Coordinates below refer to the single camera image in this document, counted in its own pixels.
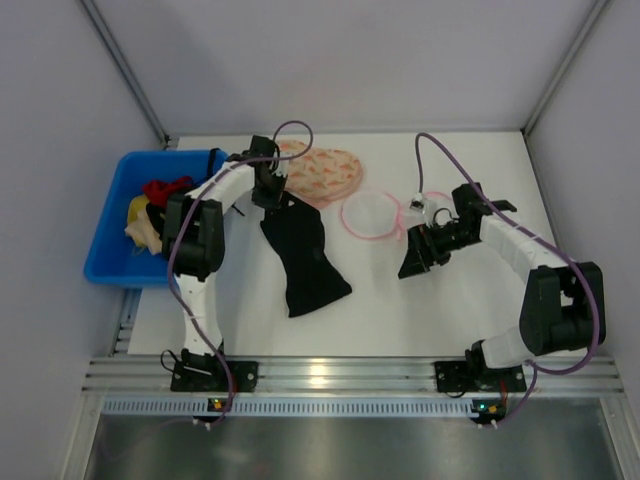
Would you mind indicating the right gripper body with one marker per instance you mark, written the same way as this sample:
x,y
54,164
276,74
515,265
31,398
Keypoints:
x,y
426,246

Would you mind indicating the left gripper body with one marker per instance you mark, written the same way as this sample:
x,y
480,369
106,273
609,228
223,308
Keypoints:
x,y
267,195

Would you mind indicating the black bra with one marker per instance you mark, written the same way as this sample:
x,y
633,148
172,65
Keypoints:
x,y
296,234

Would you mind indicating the white mesh laundry bag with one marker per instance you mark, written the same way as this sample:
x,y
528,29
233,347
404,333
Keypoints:
x,y
377,215

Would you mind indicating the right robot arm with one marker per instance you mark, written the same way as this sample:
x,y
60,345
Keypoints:
x,y
563,307

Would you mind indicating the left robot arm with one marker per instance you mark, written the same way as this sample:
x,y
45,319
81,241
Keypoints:
x,y
193,239

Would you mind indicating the tulip print laundry bag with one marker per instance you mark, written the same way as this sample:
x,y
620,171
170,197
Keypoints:
x,y
323,176

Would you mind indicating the red garment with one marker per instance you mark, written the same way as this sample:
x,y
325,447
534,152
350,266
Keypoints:
x,y
158,191

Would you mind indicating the yellow garment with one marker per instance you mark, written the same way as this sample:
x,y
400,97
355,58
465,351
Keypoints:
x,y
137,209

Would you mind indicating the beige garment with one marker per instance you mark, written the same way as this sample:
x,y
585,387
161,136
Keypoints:
x,y
142,232

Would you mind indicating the blue plastic bin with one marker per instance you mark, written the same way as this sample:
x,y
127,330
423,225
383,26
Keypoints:
x,y
112,259

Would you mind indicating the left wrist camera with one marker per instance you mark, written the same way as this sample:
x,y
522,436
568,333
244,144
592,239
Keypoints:
x,y
277,170

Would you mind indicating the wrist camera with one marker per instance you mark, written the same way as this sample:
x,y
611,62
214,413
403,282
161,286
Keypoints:
x,y
422,204
277,170

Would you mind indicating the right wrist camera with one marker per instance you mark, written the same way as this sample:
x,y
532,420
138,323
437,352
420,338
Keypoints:
x,y
422,204

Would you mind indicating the black garment with straps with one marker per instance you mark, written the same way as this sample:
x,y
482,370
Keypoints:
x,y
200,165

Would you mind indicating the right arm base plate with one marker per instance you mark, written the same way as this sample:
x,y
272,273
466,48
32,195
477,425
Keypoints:
x,y
456,378

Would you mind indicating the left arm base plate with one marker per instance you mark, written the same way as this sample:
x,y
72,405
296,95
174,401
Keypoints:
x,y
196,373

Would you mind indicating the aluminium mounting rail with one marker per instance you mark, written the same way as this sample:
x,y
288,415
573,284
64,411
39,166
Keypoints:
x,y
337,375

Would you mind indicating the perforated cable tray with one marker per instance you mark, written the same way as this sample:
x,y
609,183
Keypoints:
x,y
344,407

